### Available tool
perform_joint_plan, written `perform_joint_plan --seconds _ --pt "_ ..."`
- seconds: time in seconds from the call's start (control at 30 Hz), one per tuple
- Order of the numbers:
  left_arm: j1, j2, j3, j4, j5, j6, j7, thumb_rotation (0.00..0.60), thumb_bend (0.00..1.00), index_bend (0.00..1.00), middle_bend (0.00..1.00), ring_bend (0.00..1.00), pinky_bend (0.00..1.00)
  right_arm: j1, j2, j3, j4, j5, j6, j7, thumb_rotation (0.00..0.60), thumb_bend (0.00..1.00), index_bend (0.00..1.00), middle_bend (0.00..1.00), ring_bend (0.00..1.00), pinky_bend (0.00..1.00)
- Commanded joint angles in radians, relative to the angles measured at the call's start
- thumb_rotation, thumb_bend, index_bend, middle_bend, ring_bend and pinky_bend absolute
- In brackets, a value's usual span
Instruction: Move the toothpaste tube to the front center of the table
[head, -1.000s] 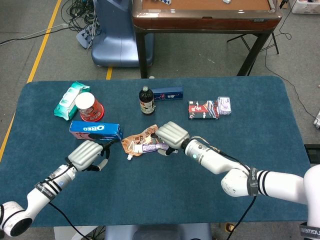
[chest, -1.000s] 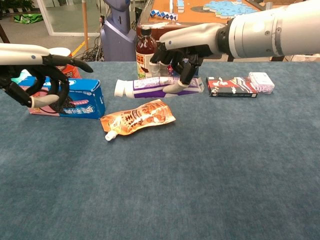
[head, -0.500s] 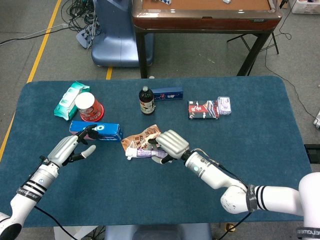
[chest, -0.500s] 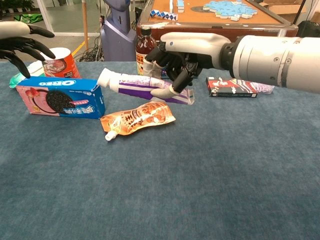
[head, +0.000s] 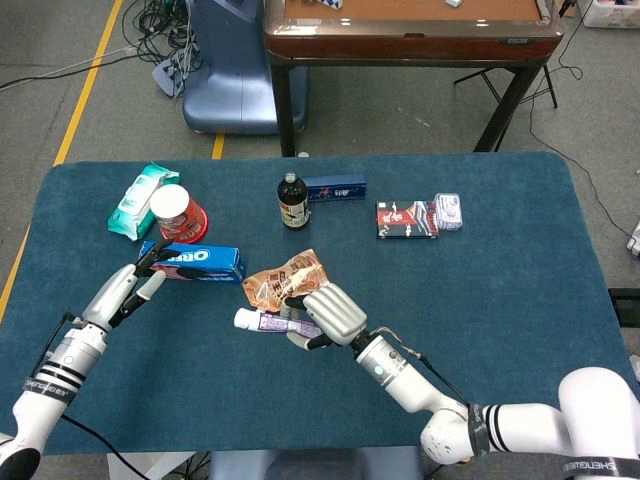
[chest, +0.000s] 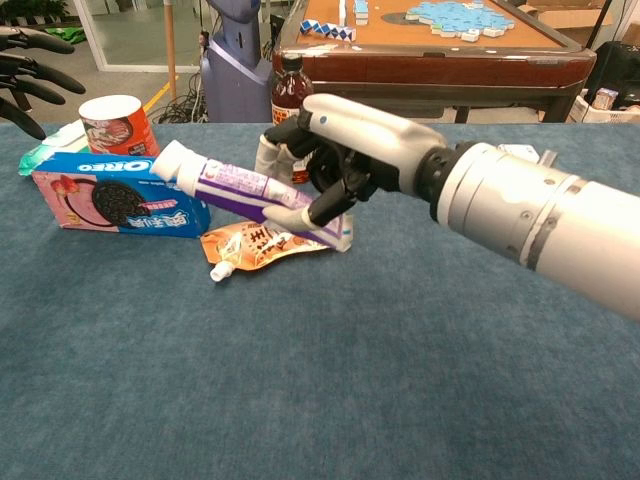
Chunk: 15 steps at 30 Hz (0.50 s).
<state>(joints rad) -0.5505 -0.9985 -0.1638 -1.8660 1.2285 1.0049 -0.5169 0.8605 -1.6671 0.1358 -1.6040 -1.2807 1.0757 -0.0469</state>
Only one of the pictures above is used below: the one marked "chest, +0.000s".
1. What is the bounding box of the green potted plant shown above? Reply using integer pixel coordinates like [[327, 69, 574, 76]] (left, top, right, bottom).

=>
[[0, 0, 71, 29]]

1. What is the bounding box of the tangle of floor cables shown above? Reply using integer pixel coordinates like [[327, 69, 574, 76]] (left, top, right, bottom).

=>
[[149, 69, 209, 125]]

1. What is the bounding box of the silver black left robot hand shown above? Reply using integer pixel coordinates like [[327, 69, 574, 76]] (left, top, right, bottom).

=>
[[0, 25, 87, 141]]

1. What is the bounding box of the cardboard box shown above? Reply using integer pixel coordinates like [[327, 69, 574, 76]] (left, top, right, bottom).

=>
[[517, 0, 614, 49]]

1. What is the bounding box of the green wet wipes pack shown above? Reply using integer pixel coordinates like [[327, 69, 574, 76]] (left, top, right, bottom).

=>
[[18, 119, 91, 177]]

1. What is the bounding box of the blue white snake puzzle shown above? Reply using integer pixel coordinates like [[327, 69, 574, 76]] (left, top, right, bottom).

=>
[[298, 18, 357, 42]]

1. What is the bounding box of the blue Oreo cookie box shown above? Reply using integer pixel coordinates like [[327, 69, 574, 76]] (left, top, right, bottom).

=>
[[31, 152, 212, 240]]

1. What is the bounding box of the orange spout pouch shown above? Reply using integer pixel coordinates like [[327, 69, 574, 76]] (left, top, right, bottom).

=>
[[199, 219, 346, 284]]

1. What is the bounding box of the brown tea bottle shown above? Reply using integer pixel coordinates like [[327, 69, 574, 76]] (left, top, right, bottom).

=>
[[270, 52, 318, 185]]

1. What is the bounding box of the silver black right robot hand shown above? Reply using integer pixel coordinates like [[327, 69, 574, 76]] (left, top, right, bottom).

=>
[[254, 93, 459, 236]]

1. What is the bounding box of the small purple carton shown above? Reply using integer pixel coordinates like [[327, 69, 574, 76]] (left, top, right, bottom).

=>
[[592, 87, 619, 110]]

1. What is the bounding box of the wooden pole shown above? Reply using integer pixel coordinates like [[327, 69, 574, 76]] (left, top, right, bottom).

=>
[[163, 0, 179, 101]]

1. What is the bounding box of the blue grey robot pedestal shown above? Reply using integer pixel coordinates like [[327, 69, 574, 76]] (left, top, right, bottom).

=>
[[199, 0, 275, 124]]

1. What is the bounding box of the pile of blue mahjong tiles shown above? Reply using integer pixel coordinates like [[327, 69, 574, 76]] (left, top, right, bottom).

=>
[[404, 0, 516, 44]]

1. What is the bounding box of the red instant noodle cup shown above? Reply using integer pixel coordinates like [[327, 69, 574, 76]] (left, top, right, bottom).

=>
[[78, 94, 162, 159]]

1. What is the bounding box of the purple white toothpaste tube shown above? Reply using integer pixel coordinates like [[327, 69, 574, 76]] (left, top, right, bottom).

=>
[[149, 139, 354, 254]]

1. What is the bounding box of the brown mahjong table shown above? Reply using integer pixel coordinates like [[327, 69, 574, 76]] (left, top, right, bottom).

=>
[[272, 0, 599, 124]]

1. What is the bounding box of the blue felt table cover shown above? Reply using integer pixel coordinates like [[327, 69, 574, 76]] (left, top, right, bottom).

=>
[[0, 122, 640, 480]]

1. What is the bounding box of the green bag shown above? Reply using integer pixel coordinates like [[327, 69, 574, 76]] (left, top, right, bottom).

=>
[[44, 27, 87, 50]]

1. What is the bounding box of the white plastic basket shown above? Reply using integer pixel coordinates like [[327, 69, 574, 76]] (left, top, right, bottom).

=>
[[567, 88, 640, 124]]

